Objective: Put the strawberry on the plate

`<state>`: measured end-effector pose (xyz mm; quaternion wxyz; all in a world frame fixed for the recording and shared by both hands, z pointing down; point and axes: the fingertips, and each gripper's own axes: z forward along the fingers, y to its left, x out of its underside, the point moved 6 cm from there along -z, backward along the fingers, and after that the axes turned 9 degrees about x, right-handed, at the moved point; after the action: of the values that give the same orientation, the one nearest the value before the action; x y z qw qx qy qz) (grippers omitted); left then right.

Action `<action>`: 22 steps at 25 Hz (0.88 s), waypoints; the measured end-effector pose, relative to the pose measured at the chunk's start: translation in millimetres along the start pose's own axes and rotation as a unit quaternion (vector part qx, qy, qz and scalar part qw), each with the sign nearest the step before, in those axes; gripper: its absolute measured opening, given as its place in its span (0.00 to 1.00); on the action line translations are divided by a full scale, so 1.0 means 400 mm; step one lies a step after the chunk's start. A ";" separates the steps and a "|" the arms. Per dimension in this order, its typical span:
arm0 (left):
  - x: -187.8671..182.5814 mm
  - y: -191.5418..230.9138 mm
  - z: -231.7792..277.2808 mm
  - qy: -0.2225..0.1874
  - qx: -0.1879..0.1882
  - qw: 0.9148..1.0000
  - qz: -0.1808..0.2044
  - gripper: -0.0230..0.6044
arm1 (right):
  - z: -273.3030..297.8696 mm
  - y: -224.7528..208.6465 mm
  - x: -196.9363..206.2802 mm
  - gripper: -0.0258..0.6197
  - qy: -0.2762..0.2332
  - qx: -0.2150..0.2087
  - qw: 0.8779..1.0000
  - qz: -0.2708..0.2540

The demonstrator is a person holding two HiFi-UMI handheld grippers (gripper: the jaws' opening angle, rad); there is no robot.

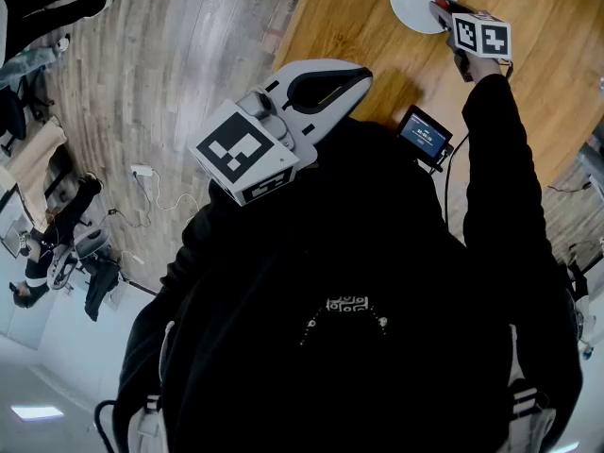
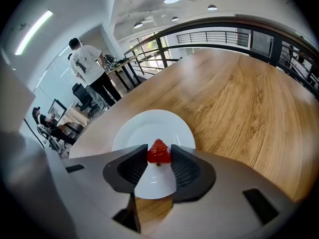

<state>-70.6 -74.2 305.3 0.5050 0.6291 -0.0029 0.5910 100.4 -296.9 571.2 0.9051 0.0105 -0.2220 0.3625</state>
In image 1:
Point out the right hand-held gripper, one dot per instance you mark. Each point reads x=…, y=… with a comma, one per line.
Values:
x=486, y=36

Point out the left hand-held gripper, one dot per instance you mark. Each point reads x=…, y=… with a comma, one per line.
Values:
x=288, y=111

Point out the red strawberry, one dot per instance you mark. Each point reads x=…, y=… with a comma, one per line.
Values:
x=441, y=2

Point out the white round plate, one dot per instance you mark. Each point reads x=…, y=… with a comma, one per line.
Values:
x=415, y=0

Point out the person's right forearm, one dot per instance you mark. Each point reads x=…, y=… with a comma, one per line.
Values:
x=500, y=158

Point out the small black monitor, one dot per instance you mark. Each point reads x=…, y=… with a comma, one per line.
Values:
x=424, y=135

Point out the white power strip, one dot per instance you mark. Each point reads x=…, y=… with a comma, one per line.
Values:
x=142, y=171

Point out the person's black jacket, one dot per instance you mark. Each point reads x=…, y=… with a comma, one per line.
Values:
x=340, y=300

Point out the grey office chair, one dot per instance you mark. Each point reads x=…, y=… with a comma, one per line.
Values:
x=82, y=253

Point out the beige wooden desk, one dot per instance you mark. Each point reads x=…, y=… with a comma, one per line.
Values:
x=33, y=168

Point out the black office chair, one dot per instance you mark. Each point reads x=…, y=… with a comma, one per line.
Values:
x=16, y=109

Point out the rectangular ceiling light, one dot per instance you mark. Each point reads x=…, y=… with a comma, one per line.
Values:
x=37, y=412

